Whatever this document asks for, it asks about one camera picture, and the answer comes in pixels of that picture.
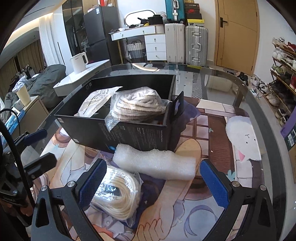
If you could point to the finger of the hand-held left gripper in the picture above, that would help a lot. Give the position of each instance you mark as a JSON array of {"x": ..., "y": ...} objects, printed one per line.
[
  {"x": 42, "y": 163},
  {"x": 35, "y": 135}
]

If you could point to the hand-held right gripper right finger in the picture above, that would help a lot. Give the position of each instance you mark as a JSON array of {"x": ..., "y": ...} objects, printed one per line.
[{"x": 214, "y": 183}]

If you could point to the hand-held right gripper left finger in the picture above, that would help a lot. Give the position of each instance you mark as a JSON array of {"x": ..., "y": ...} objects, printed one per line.
[{"x": 92, "y": 179}]

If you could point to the black cardboard box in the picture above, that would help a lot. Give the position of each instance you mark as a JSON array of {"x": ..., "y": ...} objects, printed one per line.
[{"x": 129, "y": 136}]

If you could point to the white foam roll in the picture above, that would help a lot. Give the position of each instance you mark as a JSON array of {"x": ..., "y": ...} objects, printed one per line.
[{"x": 157, "y": 164}]

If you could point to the green white printed pouch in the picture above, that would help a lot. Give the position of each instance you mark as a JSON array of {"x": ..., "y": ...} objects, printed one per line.
[{"x": 94, "y": 102}]

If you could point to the person's left hand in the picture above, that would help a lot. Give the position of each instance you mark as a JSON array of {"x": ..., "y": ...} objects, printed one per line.
[{"x": 22, "y": 212}]

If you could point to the wooden nightstand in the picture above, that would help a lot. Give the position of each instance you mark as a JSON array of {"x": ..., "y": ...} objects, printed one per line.
[{"x": 34, "y": 113}]

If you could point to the printed table mat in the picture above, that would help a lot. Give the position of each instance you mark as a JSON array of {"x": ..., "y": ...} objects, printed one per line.
[{"x": 217, "y": 143}]

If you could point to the beige container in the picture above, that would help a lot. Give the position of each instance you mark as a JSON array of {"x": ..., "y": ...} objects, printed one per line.
[{"x": 23, "y": 95}]

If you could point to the white side table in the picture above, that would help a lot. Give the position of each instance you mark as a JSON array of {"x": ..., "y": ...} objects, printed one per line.
[{"x": 78, "y": 80}]

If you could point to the tan curtains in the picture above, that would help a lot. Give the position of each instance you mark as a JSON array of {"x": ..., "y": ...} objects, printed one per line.
[{"x": 27, "y": 58}]

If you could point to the white electric kettle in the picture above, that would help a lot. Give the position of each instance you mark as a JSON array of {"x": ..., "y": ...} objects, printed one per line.
[{"x": 78, "y": 62}]

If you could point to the brown cardboard box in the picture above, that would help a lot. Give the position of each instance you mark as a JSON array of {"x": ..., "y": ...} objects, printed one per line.
[{"x": 292, "y": 150}]

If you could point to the white curtain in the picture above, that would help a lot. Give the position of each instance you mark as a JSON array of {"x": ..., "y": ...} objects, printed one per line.
[{"x": 48, "y": 41}]

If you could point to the group of shoes on floor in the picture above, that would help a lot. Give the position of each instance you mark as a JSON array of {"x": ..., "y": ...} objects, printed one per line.
[{"x": 254, "y": 82}]

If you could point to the dark glass wardrobe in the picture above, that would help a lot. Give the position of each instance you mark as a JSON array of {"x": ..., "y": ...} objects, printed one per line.
[{"x": 72, "y": 30}]

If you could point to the shoe rack with shoes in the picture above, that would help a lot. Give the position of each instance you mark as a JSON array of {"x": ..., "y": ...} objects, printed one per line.
[{"x": 284, "y": 81}]

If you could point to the black refrigerator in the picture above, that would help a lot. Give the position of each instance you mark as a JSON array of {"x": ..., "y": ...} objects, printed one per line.
[{"x": 101, "y": 30}]

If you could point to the white woven basket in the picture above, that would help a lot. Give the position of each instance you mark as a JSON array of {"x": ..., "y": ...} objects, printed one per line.
[{"x": 136, "y": 49}]

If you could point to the silver suitcase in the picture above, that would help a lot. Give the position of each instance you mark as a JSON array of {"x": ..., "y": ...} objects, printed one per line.
[{"x": 196, "y": 46}]

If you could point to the white suitcase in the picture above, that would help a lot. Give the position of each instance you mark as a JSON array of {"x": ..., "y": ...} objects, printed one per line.
[{"x": 175, "y": 44}]

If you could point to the cardboard boxes on refrigerator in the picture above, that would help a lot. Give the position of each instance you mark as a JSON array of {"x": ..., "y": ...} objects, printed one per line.
[{"x": 103, "y": 4}]

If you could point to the white vanity desk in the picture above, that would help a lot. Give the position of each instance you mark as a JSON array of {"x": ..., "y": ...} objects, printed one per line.
[{"x": 155, "y": 46}]

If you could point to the wooden door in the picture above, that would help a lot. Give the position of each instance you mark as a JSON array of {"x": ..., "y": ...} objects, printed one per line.
[{"x": 238, "y": 37}]

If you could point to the oval mirror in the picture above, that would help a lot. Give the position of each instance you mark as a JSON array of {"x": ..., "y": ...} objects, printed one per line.
[{"x": 138, "y": 16}]

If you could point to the stack of shoe boxes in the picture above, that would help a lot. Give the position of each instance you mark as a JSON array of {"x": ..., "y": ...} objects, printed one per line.
[{"x": 193, "y": 14}]

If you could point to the teal suitcase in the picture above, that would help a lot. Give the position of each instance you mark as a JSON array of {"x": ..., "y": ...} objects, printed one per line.
[{"x": 174, "y": 10}]

